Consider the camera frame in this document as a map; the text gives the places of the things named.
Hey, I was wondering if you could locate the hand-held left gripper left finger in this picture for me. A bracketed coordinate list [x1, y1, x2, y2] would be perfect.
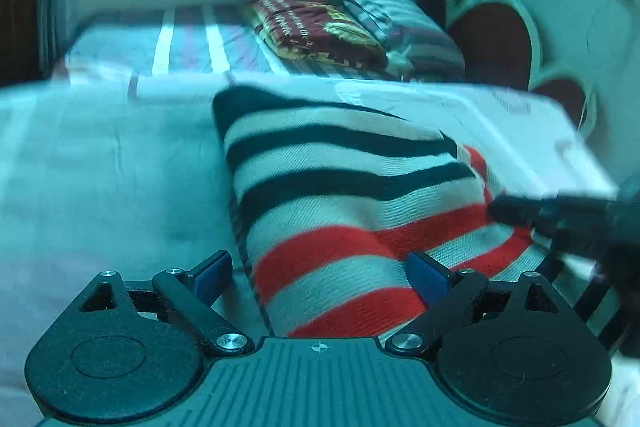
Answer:
[79, 250, 252, 356]

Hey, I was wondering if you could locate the headboard with red heart panels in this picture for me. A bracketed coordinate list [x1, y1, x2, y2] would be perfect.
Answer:
[414, 0, 599, 140]

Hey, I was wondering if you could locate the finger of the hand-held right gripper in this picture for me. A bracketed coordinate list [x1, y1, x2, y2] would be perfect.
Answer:
[486, 193, 622, 259]

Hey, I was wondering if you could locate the striped bed sheet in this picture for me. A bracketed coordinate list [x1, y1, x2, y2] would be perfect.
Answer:
[62, 3, 406, 84]

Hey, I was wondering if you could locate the red printed pillow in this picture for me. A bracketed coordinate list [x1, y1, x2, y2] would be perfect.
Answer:
[244, 0, 390, 68]

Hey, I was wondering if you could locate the black white red striped sweater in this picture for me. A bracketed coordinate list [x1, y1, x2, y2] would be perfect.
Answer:
[211, 86, 631, 348]

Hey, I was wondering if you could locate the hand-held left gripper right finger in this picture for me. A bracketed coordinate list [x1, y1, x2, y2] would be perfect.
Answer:
[386, 251, 564, 354]

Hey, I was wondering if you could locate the grey striped pillow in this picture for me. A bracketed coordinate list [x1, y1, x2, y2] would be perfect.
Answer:
[342, 0, 467, 84]

